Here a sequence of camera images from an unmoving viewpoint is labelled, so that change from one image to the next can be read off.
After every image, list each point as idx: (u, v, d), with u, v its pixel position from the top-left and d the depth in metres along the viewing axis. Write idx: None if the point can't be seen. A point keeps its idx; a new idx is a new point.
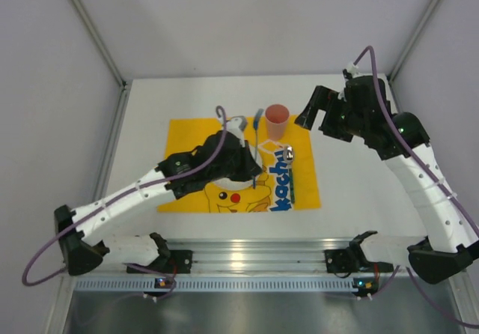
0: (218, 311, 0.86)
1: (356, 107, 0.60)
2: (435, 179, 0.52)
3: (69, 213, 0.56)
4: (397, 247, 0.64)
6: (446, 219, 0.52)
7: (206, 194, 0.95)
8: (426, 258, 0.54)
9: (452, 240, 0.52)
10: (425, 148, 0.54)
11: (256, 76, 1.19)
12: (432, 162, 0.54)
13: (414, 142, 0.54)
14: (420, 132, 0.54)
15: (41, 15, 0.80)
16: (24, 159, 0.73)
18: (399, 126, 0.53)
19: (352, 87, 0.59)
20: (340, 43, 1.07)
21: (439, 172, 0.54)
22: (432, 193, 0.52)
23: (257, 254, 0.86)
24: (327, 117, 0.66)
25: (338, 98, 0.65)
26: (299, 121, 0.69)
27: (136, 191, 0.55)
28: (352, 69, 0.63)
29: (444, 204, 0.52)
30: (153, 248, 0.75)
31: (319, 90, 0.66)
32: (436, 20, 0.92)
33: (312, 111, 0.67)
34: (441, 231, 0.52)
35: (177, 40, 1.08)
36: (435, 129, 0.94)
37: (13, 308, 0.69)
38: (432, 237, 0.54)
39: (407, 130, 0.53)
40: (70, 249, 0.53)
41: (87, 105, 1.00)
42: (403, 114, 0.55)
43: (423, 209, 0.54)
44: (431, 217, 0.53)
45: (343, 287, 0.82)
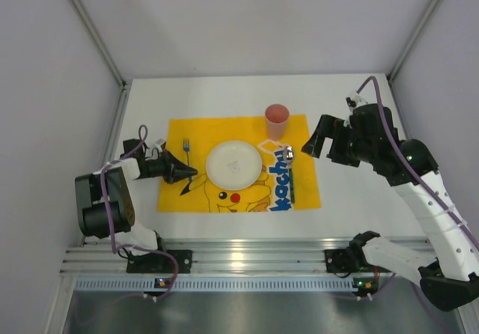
0: (218, 311, 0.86)
1: (364, 136, 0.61)
2: (445, 206, 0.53)
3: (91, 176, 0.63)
4: (406, 263, 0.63)
6: (456, 246, 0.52)
7: (206, 194, 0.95)
8: (437, 284, 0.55)
9: (463, 269, 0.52)
10: (435, 175, 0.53)
11: (256, 76, 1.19)
12: (442, 189, 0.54)
13: (421, 169, 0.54)
14: (429, 158, 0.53)
15: (40, 15, 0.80)
16: (24, 160, 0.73)
18: (406, 153, 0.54)
19: (359, 117, 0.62)
20: (340, 42, 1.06)
21: (448, 198, 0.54)
22: (442, 221, 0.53)
23: (258, 253, 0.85)
24: (335, 145, 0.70)
25: (344, 126, 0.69)
26: (307, 149, 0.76)
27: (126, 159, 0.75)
28: (355, 98, 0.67)
29: (454, 232, 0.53)
30: (151, 233, 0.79)
31: (325, 120, 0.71)
32: (436, 21, 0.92)
33: (319, 138, 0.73)
34: (451, 257, 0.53)
35: (177, 40, 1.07)
36: (435, 129, 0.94)
37: (14, 308, 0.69)
38: (443, 263, 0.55)
39: (415, 158, 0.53)
40: (119, 177, 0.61)
41: (88, 105, 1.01)
42: (411, 140, 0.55)
43: (435, 235, 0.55)
44: (441, 244, 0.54)
45: (343, 287, 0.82)
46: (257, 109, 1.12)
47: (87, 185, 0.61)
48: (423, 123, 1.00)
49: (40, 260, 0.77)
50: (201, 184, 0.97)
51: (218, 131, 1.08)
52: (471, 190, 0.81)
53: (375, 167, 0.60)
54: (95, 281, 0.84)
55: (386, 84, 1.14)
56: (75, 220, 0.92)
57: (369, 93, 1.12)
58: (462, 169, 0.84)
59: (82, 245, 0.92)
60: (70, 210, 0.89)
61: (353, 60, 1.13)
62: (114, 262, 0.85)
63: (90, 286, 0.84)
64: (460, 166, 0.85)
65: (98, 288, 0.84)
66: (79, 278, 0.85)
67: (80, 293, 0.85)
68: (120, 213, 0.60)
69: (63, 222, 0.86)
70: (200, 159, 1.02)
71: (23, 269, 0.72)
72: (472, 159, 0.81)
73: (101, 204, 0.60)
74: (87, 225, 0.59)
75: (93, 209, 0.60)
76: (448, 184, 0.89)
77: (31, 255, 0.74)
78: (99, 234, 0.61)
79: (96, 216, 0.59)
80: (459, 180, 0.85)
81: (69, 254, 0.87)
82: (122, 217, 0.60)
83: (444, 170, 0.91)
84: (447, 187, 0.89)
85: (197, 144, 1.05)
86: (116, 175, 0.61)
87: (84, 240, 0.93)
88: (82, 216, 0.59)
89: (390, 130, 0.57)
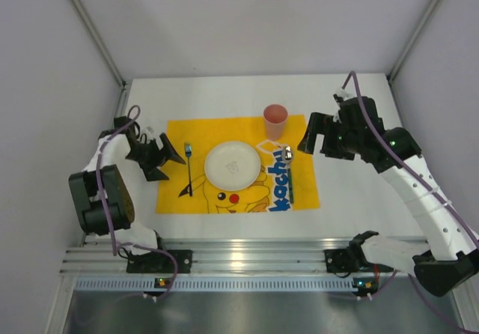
0: (217, 311, 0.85)
1: (351, 126, 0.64)
2: (429, 187, 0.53)
3: (84, 174, 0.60)
4: (402, 254, 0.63)
6: (443, 226, 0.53)
7: (205, 194, 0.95)
8: (428, 269, 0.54)
9: (451, 248, 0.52)
10: (418, 159, 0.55)
11: (256, 76, 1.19)
12: (426, 172, 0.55)
13: (406, 154, 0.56)
14: (412, 144, 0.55)
15: (41, 15, 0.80)
16: (23, 159, 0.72)
18: (390, 139, 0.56)
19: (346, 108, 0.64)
20: (340, 43, 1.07)
21: (432, 180, 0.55)
22: (427, 202, 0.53)
23: (257, 253, 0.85)
24: (327, 140, 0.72)
25: (334, 121, 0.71)
26: (301, 147, 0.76)
27: (109, 139, 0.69)
28: (341, 93, 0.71)
29: (440, 213, 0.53)
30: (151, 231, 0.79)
31: (314, 116, 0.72)
32: (435, 22, 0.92)
33: (312, 136, 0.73)
34: (439, 238, 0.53)
35: (177, 40, 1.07)
36: (435, 129, 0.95)
37: (13, 309, 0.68)
38: (431, 245, 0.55)
39: (399, 143, 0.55)
40: (114, 175, 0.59)
41: (87, 105, 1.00)
42: (397, 129, 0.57)
43: (422, 217, 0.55)
44: (429, 225, 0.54)
45: (342, 287, 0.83)
46: (257, 109, 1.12)
47: (81, 186, 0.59)
48: (423, 123, 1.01)
49: (40, 261, 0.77)
50: (201, 184, 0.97)
51: (217, 131, 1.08)
52: (471, 189, 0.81)
53: (362, 156, 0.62)
54: (96, 281, 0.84)
55: (386, 84, 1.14)
56: (75, 220, 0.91)
57: None
58: (462, 168, 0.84)
59: (82, 245, 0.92)
60: (69, 210, 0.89)
61: (353, 60, 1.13)
62: (114, 262, 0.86)
63: (90, 286, 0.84)
64: (460, 165, 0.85)
65: (99, 288, 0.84)
66: (79, 278, 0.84)
67: (81, 293, 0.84)
68: (122, 213, 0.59)
69: (62, 222, 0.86)
70: (199, 159, 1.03)
71: (22, 269, 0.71)
72: (472, 157, 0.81)
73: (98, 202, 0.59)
74: (87, 222, 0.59)
75: (92, 209, 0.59)
76: (447, 183, 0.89)
77: (30, 254, 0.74)
78: (100, 231, 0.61)
79: (96, 214, 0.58)
80: (459, 177, 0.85)
81: (70, 253, 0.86)
82: (122, 215, 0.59)
83: (444, 169, 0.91)
84: (447, 186, 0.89)
85: (197, 144, 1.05)
86: (111, 174, 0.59)
87: (83, 240, 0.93)
88: (81, 216, 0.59)
89: (373, 120, 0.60)
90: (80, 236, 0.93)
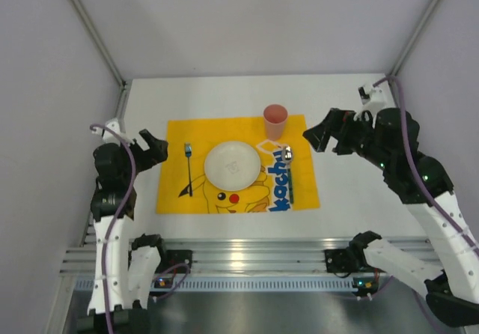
0: (218, 313, 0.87)
1: (383, 144, 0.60)
2: (459, 229, 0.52)
3: (91, 320, 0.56)
4: (412, 274, 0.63)
6: (469, 268, 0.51)
7: (205, 195, 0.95)
8: (443, 301, 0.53)
9: (475, 292, 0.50)
10: (449, 196, 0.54)
11: (256, 76, 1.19)
12: (456, 211, 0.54)
13: (436, 189, 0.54)
14: (444, 178, 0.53)
15: (41, 14, 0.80)
16: (24, 159, 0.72)
18: (422, 172, 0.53)
19: (382, 124, 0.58)
20: (340, 43, 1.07)
21: (463, 221, 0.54)
22: (456, 243, 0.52)
23: (263, 262, 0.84)
24: (343, 139, 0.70)
25: (355, 120, 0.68)
26: (313, 144, 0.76)
27: (108, 243, 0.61)
28: (368, 89, 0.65)
29: (467, 254, 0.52)
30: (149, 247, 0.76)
31: (334, 114, 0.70)
32: (435, 21, 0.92)
33: (325, 137, 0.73)
34: (463, 280, 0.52)
35: (177, 40, 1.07)
36: (435, 129, 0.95)
37: (13, 309, 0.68)
38: (453, 284, 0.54)
39: (431, 177, 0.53)
40: (127, 320, 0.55)
41: (88, 105, 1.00)
42: (427, 157, 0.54)
43: (447, 256, 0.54)
44: (453, 266, 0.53)
45: (343, 287, 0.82)
46: (257, 109, 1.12)
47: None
48: (423, 124, 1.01)
49: (40, 261, 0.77)
50: (201, 184, 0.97)
51: (217, 131, 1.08)
52: (471, 189, 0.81)
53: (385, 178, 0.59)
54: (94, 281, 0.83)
55: (386, 84, 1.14)
56: (75, 220, 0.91)
57: (352, 98, 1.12)
58: (462, 168, 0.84)
59: (82, 245, 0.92)
60: (70, 211, 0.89)
61: (353, 60, 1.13)
62: None
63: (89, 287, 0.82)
64: (460, 165, 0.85)
65: None
66: (78, 278, 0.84)
67: (80, 293, 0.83)
68: None
69: (63, 223, 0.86)
70: (199, 159, 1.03)
71: (22, 269, 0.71)
72: (472, 158, 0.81)
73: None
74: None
75: None
76: None
77: (30, 255, 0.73)
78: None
79: None
80: (459, 178, 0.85)
81: (70, 254, 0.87)
82: None
83: (444, 169, 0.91)
84: None
85: (197, 144, 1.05)
86: (126, 316, 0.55)
87: (84, 240, 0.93)
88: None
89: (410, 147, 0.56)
90: (80, 236, 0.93)
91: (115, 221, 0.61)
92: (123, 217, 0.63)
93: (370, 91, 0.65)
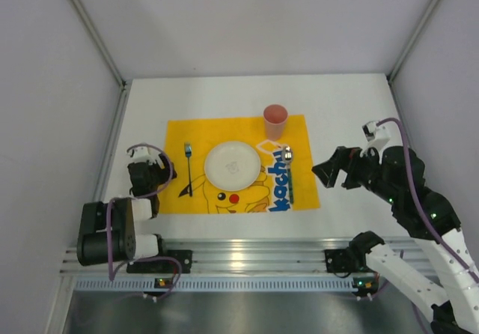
0: (218, 311, 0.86)
1: (391, 182, 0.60)
2: (466, 266, 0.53)
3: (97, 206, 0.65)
4: (418, 293, 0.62)
6: (474, 304, 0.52)
7: (205, 195, 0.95)
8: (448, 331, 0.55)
9: None
10: (456, 234, 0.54)
11: (256, 76, 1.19)
12: (463, 247, 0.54)
13: (445, 225, 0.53)
14: (452, 216, 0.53)
15: (40, 14, 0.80)
16: (23, 159, 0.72)
18: (430, 210, 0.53)
19: (389, 162, 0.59)
20: (340, 43, 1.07)
21: (468, 256, 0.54)
22: (462, 279, 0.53)
23: (263, 263, 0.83)
24: (350, 175, 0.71)
25: (360, 155, 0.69)
26: (322, 178, 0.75)
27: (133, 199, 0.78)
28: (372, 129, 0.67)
29: (472, 290, 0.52)
30: (153, 237, 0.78)
31: (340, 153, 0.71)
32: (435, 21, 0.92)
33: (335, 173, 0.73)
34: (469, 315, 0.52)
35: (177, 40, 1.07)
36: (434, 129, 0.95)
37: (13, 310, 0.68)
38: (458, 317, 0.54)
39: (439, 215, 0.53)
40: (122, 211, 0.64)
41: (88, 105, 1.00)
42: (433, 192, 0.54)
43: (451, 290, 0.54)
44: (459, 300, 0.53)
45: (343, 287, 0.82)
46: (257, 109, 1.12)
47: (92, 214, 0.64)
48: (422, 124, 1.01)
49: (40, 261, 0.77)
50: (201, 184, 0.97)
51: (217, 131, 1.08)
52: (471, 190, 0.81)
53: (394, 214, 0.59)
54: (96, 281, 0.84)
55: (386, 85, 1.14)
56: (75, 221, 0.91)
57: (352, 98, 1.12)
58: (462, 169, 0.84)
59: None
60: (70, 211, 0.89)
61: (353, 60, 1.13)
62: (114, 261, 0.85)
63: (89, 287, 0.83)
64: (460, 166, 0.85)
65: (99, 289, 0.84)
66: (79, 278, 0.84)
67: (80, 293, 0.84)
68: (120, 246, 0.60)
69: (62, 223, 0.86)
70: (199, 159, 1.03)
71: (22, 269, 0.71)
72: (472, 158, 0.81)
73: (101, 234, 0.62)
74: (85, 253, 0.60)
75: (92, 239, 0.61)
76: (447, 183, 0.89)
77: (30, 255, 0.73)
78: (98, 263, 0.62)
79: (94, 248, 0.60)
80: (459, 178, 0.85)
81: (70, 254, 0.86)
82: (120, 252, 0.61)
83: (444, 169, 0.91)
84: (446, 186, 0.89)
85: (197, 144, 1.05)
86: (121, 208, 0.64)
87: None
88: (80, 245, 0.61)
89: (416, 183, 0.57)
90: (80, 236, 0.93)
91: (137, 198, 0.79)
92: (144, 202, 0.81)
93: (375, 129, 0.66)
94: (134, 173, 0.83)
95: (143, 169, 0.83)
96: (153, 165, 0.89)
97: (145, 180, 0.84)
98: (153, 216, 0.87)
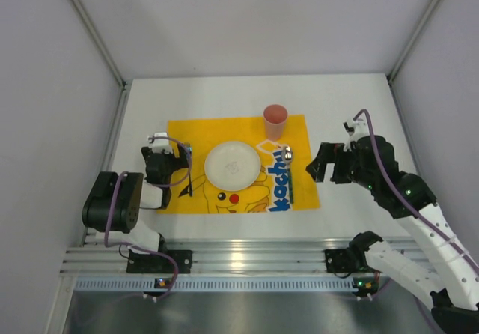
0: (218, 311, 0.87)
1: (366, 168, 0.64)
2: (447, 238, 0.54)
3: (110, 177, 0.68)
4: (416, 284, 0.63)
6: (462, 276, 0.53)
7: (205, 195, 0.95)
8: (448, 314, 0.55)
9: (471, 297, 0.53)
10: (433, 207, 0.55)
11: (256, 76, 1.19)
12: (441, 221, 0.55)
13: (421, 201, 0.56)
14: (427, 192, 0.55)
15: (40, 14, 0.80)
16: (23, 159, 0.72)
18: (406, 188, 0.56)
19: (361, 149, 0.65)
20: (340, 43, 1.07)
21: (449, 229, 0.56)
22: (445, 252, 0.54)
23: (263, 263, 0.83)
24: (337, 169, 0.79)
25: (343, 150, 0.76)
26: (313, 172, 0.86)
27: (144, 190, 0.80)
28: (351, 124, 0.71)
29: (458, 262, 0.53)
30: (155, 234, 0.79)
31: (325, 147, 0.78)
32: (435, 21, 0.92)
33: (321, 167, 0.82)
34: (458, 287, 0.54)
35: (177, 40, 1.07)
36: (434, 129, 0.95)
37: (14, 310, 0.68)
38: (450, 293, 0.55)
39: (414, 191, 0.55)
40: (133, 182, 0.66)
41: (88, 105, 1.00)
42: (410, 174, 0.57)
43: (438, 265, 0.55)
44: (446, 274, 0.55)
45: (343, 287, 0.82)
46: (257, 109, 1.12)
47: (105, 181, 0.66)
48: (422, 124, 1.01)
49: (40, 261, 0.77)
50: (201, 184, 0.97)
51: (217, 131, 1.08)
52: (470, 190, 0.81)
53: (376, 198, 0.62)
54: (95, 281, 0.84)
55: (386, 85, 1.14)
56: (75, 221, 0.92)
57: (352, 98, 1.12)
58: (462, 170, 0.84)
59: (82, 245, 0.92)
60: (70, 211, 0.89)
61: (353, 60, 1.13)
62: (114, 261, 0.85)
63: (90, 286, 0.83)
64: (459, 166, 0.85)
65: (98, 288, 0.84)
66: (79, 278, 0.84)
67: (80, 293, 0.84)
68: (123, 214, 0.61)
69: (63, 222, 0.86)
70: (199, 159, 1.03)
71: (22, 269, 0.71)
72: (472, 159, 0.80)
73: (108, 201, 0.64)
74: (89, 216, 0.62)
75: (99, 204, 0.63)
76: (447, 184, 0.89)
77: (30, 255, 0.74)
78: (99, 228, 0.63)
79: (99, 212, 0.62)
80: (459, 179, 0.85)
81: (70, 254, 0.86)
82: (121, 222, 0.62)
83: (443, 170, 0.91)
84: (445, 186, 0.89)
85: (197, 144, 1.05)
86: (133, 179, 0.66)
87: (84, 240, 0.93)
88: (86, 207, 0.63)
89: (389, 166, 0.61)
90: (80, 236, 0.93)
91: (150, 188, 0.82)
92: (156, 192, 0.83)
93: (354, 125, 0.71)
94: (150, 164, 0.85)
95: (159, 162, 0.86)
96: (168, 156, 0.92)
97: (159, 174, 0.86)
98: (163, 208, 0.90)
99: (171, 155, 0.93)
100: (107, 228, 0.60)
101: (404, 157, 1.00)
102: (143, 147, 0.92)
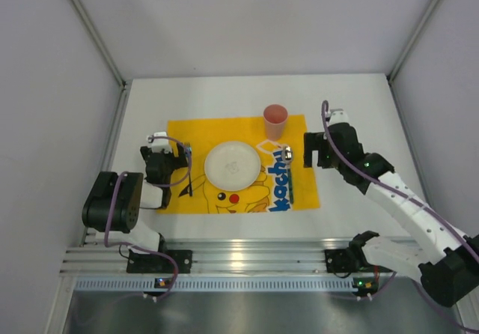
0: (218, 311, 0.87)
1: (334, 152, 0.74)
2: (405, 195, 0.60)
3: (109, 176, 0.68)
4: (407, 261, 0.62)
6: (425, 226, 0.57)
7: (206, 194, 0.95)
8: (431, 275, 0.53)
9: (437, 244, 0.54)
10: (391, 174, 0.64)
11: (256, 76, 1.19)
12: (401, 184, 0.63)
13: (382, 171, 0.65)
14: (385, 162, 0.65)
15: (40, 14, 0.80)
16: (23, 159, 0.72)
18: (365, 162, 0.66)
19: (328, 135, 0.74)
20: (340, 43, 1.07)
21: (409, 190, 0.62)
22: (407, 207, 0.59)
23: (263, 263, 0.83)
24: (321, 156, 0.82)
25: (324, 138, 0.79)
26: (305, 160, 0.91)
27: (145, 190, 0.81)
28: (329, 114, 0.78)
29: (420, 214, 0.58)
30: (155, 232, 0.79)
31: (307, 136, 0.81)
32: (435, 21, 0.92)
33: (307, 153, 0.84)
34: (425, 237, 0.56)
35: (177, 40, 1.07)
36: (434, 129, 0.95)
37: (13, 309, 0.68)
38: (425, 249, 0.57)
39: (373, 165, 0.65)
40: (133, 183, 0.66)
41: (88, 105, 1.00)
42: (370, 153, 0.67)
43: (407, 223, 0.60)
44: (415, 229, 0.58)
45: (343, 287, 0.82)
46: (257, 109, 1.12)
47: (105, 180, 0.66)
48: (422, 124, 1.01)
49: (40, 260, 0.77)
50: (201, 184, 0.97)
51: (217, 131, 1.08)
52: (470, 190, 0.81)
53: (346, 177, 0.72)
54: (96, 281, 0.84)
55: (386, 85, 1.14)
56: (75, 221, 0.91)
57: (352, 98, 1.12)
58: (462, 169, 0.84)
59: (82, 245, 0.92)
60: (69, 210, 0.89)
61: (353, 60, 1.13)
62: (114, 261, 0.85)
63: (90, 286, 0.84)
64: (459, 165, 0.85)
65: (99, 288, 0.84)
66: (79, 278, 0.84)
67: (80, 293, 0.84)
68: (123, 215, 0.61)
69: (63, 222, 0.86)
70: (199, 159, 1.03)
71: (22, 269, 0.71)
72: (472, 158, 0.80)
73: (108, 201, 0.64)
74: (89, 216, 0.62)
75: (99, 204, 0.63)
76: (447, 184, 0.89)
77: (30, 254, 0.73)
78: (99, 228, 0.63)
79: (99, 213, 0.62)
80: (459, 178, 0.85)
81: (70, 254, 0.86)
82: (122, 222, 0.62)
83: (443, 169, 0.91)
84: (445, 186, 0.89)
85: (197, 144, 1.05)
86: (134, 180, 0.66)
87: (83, 240, 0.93)
88: (86, 207, 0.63)
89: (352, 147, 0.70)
90: (80, 236, 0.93)
91: (150, 189, 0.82)
92: (156, 192, 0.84)
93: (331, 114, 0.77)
94: (150, 163, 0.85)
95: (159, 162, 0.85)
96: (168, 156, 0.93)
97: (159, 174, 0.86)
98: (163, 208, 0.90)
99: (171, 154, 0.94)
100: (107, 229, 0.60)
101: (404, 157, 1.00)
102: (141, 147, 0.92)
